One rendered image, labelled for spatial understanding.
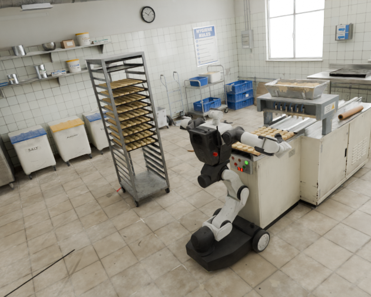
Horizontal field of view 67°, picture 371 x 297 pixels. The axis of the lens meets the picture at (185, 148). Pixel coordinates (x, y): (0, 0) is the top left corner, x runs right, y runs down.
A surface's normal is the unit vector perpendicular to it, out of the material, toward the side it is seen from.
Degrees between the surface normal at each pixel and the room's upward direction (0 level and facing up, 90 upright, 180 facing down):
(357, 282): 0
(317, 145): 90
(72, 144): 93
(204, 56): 90
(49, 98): 90
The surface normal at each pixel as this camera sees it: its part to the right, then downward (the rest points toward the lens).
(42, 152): 0.60, 0.26
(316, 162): -0.77, 0.35
